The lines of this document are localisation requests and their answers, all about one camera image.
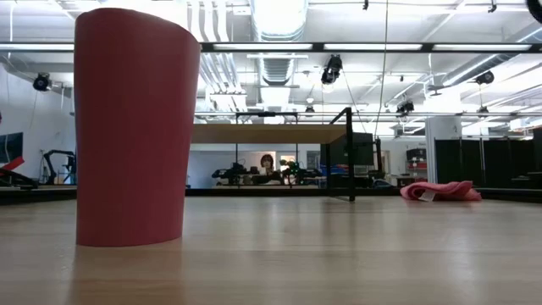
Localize red and black machine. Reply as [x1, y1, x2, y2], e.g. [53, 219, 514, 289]
[0, 155, 40, 190]

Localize wooden shelf with black frame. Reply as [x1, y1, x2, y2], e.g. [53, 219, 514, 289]
[191, 107, 357, 202]

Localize black monitor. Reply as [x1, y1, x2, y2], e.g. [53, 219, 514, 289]
[320, 132, 376, 167]

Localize silver ceiling duct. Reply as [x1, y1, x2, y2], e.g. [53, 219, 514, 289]
[248, 0, 310, 86]

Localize black overhead frame beam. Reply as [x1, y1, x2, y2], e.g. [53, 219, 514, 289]
[0, 41, 542, 54]

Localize tall red slant-rim cup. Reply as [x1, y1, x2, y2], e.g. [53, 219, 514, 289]
[74, 7, 202, 248]

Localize thin hanging cable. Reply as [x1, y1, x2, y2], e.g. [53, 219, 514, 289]
[373, 0, 390, 139]

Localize dark wall screen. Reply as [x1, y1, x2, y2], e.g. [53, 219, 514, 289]
[0, 131, 25, 164]

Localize black partition screen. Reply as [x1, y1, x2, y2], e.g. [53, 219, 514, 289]
[434, 137, 535, 186]

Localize pink cloth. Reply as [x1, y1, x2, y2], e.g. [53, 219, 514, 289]
[400, 180, 483, 202]

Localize red storage rack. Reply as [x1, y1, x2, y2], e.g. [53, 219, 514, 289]
[406, 147, 429, 173]

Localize black table frame rail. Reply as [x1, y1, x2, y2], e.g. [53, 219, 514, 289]
[0, 185, 542, 205]

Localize person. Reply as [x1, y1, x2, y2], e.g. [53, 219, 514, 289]
[253, 153, 283, 186]

